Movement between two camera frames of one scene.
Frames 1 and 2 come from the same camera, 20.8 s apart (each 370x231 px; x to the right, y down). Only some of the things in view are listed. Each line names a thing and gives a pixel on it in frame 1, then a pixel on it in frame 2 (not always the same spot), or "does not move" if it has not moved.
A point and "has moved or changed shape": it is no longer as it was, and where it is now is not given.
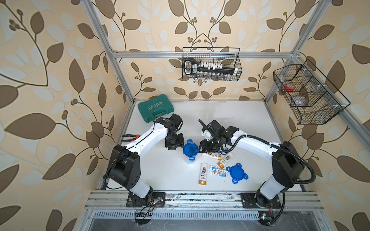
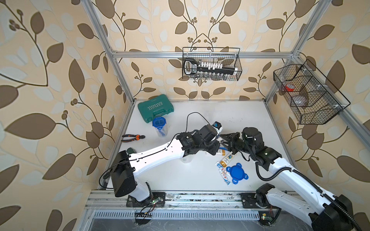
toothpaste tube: [219, 173] -> [225, 176]
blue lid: [191, 149] has moved or changed shape
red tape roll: [290, 87] does not move
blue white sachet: [216, 168] has moved or changed shape
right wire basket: [313, 98] does not move
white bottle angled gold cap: [222, 163] does not move
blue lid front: [237, 173] does not move
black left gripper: [180, 142] -> [213, 151]
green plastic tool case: [152, 108] does not move
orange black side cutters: [136, 136] does not move
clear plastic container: [191, 160] has moved or changed shape
